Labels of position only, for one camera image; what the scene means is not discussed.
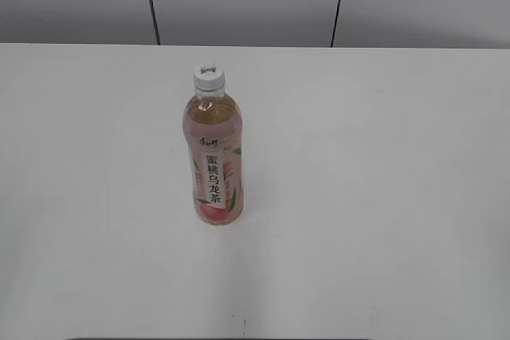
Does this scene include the white bottle cap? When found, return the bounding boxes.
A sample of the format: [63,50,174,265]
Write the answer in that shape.
[193,63,226,92]

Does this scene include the peach oolong tea bottle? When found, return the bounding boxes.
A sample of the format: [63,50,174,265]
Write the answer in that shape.
[182,89,244,225]

